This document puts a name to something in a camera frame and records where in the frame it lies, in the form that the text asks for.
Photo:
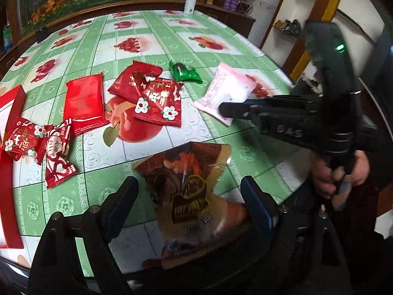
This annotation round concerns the person's right forearm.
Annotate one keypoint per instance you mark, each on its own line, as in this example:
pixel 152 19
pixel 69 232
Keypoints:
pixel 365 202

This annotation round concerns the person's right hand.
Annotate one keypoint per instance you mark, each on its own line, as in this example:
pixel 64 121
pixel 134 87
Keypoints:
pixel 324 178

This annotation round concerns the plain red packet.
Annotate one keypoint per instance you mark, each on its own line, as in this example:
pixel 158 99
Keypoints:
pixel 83 104

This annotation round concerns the brown snack packet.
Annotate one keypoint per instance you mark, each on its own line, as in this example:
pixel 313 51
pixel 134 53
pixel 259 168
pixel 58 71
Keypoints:
pixel 187 190

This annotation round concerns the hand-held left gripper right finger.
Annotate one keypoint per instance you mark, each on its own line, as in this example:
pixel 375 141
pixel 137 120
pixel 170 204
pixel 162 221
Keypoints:
pixel 257 202

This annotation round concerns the red flower-print snack packet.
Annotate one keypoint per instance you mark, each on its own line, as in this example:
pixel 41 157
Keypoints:
pixel 159 104

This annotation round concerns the green candy packet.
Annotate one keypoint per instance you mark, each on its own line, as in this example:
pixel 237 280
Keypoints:
pixel 184 72

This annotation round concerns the green bottle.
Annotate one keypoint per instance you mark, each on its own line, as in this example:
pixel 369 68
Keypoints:
pixel 7 37

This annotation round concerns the small red flower candy packet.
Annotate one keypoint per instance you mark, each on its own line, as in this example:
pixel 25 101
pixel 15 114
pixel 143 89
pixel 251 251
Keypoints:
pixel 21 138

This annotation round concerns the pink white snack packet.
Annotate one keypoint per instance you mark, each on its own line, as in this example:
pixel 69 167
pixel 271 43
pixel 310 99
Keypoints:
pixel 221 89

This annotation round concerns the shoes on shelf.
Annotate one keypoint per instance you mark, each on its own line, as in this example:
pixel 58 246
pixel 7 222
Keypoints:
pixel 290 27

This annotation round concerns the red white heart candy packet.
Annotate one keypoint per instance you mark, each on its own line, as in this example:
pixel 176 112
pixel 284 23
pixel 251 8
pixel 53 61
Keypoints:
pixel 56 159

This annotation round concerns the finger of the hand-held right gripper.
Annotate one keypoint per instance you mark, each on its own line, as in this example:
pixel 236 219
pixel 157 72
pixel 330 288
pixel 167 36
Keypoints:
pixel 285 101
pixel 238 111

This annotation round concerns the red cardboard box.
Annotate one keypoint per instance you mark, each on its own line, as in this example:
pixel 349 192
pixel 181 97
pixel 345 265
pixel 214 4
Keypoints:
pixel 12 221

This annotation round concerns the red brown-print snack packet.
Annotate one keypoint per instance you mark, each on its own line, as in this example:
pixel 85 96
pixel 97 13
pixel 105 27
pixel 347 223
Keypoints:
pixel 126 84

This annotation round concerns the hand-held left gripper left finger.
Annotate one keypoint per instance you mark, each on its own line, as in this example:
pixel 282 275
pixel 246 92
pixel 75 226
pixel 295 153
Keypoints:
pixel 122 201

